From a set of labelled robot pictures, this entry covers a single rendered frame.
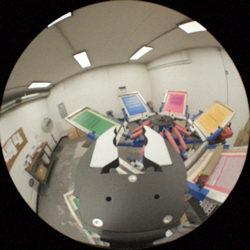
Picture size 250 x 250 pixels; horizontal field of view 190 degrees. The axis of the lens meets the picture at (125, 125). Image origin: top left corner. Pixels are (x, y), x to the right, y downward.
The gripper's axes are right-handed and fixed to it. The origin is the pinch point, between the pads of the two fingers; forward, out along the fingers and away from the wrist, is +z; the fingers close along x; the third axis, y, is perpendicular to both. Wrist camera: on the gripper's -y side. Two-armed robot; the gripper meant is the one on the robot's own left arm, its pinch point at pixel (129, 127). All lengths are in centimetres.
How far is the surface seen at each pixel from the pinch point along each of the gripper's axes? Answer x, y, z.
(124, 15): 2, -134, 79
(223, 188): 54, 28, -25
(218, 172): 63, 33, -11
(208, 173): 46, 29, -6
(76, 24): -65, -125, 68
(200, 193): 38, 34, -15
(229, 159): 83, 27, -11
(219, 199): 43, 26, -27
